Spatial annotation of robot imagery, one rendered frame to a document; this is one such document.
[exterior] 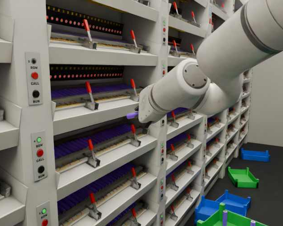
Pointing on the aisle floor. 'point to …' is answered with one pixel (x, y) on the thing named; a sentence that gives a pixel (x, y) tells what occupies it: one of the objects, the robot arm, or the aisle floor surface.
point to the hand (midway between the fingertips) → (140, 112)
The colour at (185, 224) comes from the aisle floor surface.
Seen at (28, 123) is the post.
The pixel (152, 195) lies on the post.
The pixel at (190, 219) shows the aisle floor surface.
